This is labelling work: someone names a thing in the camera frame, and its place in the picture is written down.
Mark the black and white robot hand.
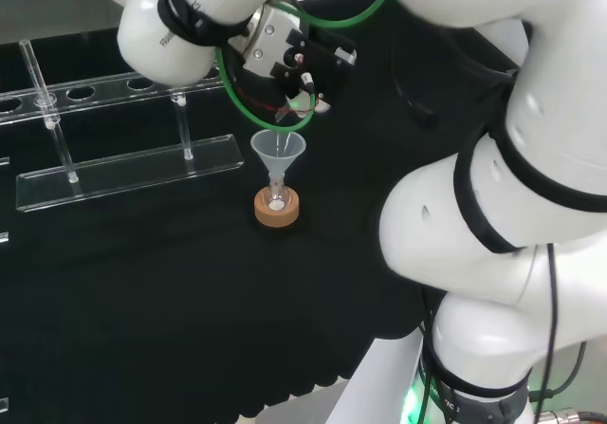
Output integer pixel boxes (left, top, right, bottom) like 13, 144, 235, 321
242, 4, 359, 115

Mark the translucent plastic funnel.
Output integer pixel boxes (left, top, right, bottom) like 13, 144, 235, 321
249, 128, 307, 186

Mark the small round-bottom flask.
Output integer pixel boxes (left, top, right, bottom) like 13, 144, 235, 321
265, 176, 289, 212

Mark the clear funnel stand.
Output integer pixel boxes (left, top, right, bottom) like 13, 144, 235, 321
0, 39, 246, 214

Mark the black bench cloth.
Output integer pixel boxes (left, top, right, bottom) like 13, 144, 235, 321
0, 0, 523, 424

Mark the green cable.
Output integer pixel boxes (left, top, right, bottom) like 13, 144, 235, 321
215, 0, 393, 131

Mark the cork ring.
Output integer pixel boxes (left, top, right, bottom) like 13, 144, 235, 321
253, 187, 302, 229

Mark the thin black cable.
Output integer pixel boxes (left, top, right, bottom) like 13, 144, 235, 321
530, 243, 589, 401

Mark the grey braided cable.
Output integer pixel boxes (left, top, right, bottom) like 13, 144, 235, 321
533, 407, 607, 424

